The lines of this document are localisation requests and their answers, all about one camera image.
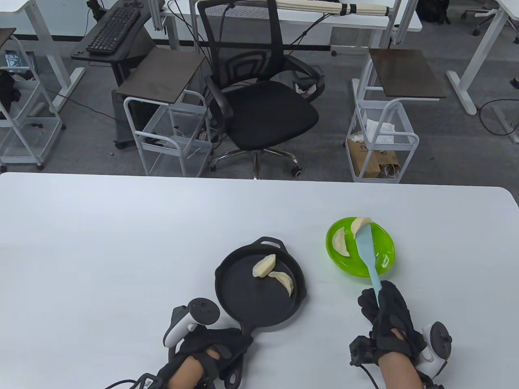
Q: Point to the person's left hand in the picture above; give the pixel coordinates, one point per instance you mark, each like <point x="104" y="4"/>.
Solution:
<point x="219" y="340"/>

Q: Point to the person's right hand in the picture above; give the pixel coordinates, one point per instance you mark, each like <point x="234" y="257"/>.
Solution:
<point x="391" y="320"/>

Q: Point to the black cast iron frying pan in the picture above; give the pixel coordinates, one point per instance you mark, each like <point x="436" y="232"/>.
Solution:
<point x="251" y="300"/>

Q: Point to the green plastic bowl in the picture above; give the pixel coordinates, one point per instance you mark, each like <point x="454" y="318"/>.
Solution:
<point x="383" y="243"/>

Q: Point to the light blue dessert spatula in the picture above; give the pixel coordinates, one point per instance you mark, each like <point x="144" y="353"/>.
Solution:
<point x="365" y="247"/>

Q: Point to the pale cream dumpling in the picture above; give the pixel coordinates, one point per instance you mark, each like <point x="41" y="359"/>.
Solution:
<point x="284" y="281"/>
<point x="263" y="266"/>
<point x="360" y="224"/>
<point x="339" y="242"/>

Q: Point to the person's left forearm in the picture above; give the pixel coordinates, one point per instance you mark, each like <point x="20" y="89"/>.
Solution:
<point x="184" y="375"/>

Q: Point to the person's right forearm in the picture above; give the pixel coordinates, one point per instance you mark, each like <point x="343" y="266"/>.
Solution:
<point x="399" y="372"/>

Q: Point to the black and white left controller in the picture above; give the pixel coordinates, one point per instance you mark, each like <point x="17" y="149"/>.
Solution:
<point x="204" y="312"/>

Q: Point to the black and white controller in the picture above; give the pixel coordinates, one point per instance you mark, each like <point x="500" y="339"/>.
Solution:
<point x="440" y="338"/>
<point x="204" y="312"/>

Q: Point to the black and white right controller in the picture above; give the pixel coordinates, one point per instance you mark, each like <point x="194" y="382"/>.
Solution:
<point x="440" y="338"/>

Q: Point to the brown paper bag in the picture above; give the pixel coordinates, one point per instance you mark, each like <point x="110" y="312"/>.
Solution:
<point x="367" y="160"/>

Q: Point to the white paper sheets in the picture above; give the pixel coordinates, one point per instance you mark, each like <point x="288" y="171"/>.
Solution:
<point x="375" y="129"/>

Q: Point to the black mesh office chair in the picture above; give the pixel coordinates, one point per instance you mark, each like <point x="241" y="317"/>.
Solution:
<point x="267" y="113"/>

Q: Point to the white desk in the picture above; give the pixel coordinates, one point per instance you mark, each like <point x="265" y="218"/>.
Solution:
<point x="462" y="93"/>
<point x="12" y="8"/>
<point x="357" y="22"/>

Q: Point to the black computer tower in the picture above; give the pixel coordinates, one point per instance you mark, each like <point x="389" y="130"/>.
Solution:
<point x="121" y="121"/>

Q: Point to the white cart with dark top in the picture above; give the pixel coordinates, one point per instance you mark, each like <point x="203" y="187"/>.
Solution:
<point x="7" y="36"/>
<point x="162" y="73"/>
<point x="405" y="73"/>

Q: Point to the dark keyboard stand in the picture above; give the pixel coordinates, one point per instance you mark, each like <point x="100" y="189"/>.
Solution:
<point x="138" y="44"/>

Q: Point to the black backpack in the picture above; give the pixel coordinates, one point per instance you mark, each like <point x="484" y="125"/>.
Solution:
<point x="432" y="10"/>

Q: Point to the black keyboard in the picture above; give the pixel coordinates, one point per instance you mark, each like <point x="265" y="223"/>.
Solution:
<point x="113" y="30"/>

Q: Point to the silver foil packet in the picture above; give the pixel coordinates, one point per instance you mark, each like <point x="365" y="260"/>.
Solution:
<point x="16" y="60"/>

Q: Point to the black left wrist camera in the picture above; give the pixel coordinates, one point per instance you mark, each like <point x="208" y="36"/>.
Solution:
<point x="148" y="381"/>

